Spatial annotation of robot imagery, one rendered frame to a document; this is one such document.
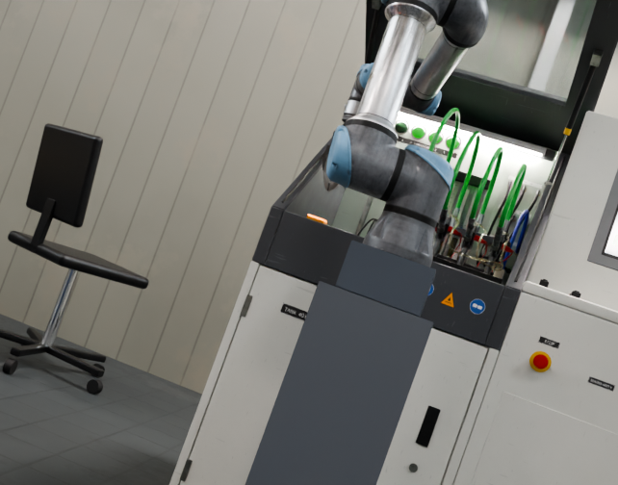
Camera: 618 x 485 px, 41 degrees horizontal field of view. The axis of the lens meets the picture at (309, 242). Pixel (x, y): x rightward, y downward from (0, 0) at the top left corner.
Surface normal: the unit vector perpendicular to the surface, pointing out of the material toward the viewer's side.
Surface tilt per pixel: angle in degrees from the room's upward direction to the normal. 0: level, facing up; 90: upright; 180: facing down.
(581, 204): 76
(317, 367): 90
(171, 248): 90
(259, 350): 90
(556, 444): 90
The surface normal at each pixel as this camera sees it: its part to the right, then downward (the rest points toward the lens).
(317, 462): -0.14, -0.10
